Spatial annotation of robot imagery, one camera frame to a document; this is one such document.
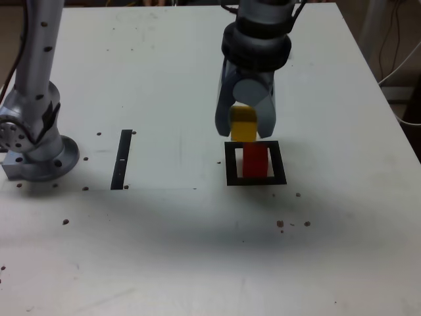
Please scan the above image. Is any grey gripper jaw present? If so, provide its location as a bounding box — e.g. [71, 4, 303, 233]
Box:
[232, 78, 278, 140]
[214, 59, 241, 138]

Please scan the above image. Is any yellow cube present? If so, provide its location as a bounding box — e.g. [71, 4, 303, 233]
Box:
[230, 105, 259, 143]

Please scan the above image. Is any black tape square outline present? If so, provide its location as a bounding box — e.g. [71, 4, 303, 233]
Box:
[224, 140, 287, 187]

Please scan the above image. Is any black tape strip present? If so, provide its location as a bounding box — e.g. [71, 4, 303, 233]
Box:
[111, 129, 133, 191]

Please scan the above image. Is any white frame post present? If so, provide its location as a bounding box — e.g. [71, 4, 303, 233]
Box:
[357, 0, 394, 59]

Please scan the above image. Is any dark cable beside arm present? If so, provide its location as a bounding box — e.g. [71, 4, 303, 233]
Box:
[0, 19, 29, 98]

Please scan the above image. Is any red cube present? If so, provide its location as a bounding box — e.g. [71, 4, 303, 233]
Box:
[242, 142, 269, 178]

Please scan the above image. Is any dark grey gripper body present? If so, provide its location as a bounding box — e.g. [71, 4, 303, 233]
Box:
[235, 67, 278, 87]

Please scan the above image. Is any thin black cable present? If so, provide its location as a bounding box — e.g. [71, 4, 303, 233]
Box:
[378, 0, 402, 82]

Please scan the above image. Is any white cable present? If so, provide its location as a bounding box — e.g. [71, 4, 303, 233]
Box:
[377, 41, 421, 86]
[392, 101, 421, 126]

